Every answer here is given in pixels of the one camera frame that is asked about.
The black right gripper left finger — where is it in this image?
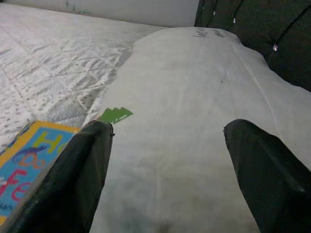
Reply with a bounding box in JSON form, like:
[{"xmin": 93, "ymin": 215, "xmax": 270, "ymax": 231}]
[{"xmin": 7, "ymin": 120, "xmax": 115, "ymax": 233}]

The white pillow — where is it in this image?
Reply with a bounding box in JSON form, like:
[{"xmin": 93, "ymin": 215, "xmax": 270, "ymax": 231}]
[{"xmin": 89, "ymin": 26, "xmax": 311, "ymax": 233}]

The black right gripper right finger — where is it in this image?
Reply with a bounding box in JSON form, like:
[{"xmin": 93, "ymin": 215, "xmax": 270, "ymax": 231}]
[{"xmin": 223, "ymin": 118, "xmax": 311, "ymax": 233}]

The black tufted headboard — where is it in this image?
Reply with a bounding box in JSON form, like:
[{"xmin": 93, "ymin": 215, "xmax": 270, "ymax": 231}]
[{"xmin": 194, "ymin": 0, "xmax": 311, "ymax": 93}]

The patterned grey white mattress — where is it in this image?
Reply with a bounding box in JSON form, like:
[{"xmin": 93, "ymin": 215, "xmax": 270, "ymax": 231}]
[{"xmin": 0, "ymin": 3, "xmax": 171, "ymax": 151}]

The orange blue picture book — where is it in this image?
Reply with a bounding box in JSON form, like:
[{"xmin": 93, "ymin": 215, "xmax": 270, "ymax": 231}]
[{"xmin": 0, "ymin": 120, "xmax": 82, "ymax": 226}]

